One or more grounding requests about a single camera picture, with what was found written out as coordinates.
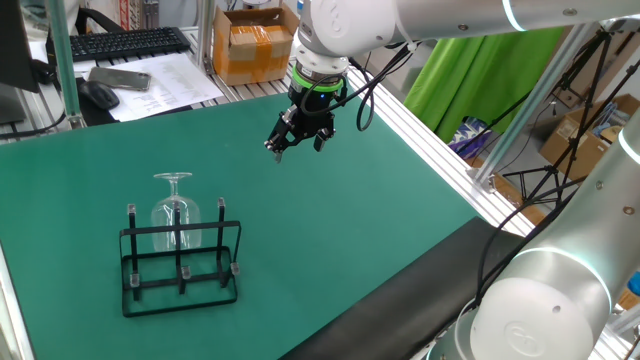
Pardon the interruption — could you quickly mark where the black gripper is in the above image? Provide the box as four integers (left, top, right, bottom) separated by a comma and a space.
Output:
263, 88, 337, 165

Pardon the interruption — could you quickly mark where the clear wine glass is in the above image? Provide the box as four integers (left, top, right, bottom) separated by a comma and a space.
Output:
150, 172, 203, 253

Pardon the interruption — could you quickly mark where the green table mat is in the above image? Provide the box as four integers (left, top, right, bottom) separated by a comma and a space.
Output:
0, 92, 481, 360

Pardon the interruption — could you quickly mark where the taped cardboard box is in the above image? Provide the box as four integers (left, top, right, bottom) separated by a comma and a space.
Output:
212, 4, 300, 87

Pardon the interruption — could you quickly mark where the white printed paper sheet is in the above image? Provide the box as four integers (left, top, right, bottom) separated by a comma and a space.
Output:
82, 52, 225, 123

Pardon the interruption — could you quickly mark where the blue white patterned bag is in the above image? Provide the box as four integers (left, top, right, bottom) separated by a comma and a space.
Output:
448, 117, 486, 159

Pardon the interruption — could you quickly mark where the bright green cloth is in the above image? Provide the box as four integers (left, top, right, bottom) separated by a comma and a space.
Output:
403, 27, 566, 144

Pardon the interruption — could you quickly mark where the grey smartphone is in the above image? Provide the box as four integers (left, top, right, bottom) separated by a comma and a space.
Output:
87, 66, 152, 92

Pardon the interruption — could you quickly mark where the black rubber mat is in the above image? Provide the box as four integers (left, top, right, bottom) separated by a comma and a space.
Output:
279, 216, 531, 360

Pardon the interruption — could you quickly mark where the black computer keyboard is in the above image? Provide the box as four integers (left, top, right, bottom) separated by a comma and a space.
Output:
45, 26, 192, 64

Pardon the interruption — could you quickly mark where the black computer mouse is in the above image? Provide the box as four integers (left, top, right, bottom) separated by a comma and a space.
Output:
77, 79, 121, 111

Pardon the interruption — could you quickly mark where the open cardboard box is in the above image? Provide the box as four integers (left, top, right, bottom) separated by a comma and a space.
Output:
538, 93, 640, 182

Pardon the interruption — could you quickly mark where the black computer monitor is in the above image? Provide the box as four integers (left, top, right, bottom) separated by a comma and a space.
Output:
0, 0, 40, 126

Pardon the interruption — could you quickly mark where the green wrist adapter ring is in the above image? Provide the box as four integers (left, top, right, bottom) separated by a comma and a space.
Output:
291, 67, 348, 96

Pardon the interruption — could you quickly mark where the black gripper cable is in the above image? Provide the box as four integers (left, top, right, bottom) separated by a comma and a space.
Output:
299, 42, 416, 133

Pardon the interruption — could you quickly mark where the aluminium frame post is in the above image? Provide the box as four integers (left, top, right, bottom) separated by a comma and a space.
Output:
44, 0, 86, 130
467, 22, 599, 194
196, 0, 217, 72

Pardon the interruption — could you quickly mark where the black wire cup rack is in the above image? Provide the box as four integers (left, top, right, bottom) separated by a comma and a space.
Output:
118, 197, 243, 319

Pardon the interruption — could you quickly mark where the black cable bundle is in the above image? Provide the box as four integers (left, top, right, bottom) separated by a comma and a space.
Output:
472, 189, 579, 311

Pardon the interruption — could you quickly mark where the black camera tripod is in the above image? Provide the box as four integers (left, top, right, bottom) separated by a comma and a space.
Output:
502, 29, 640, 206

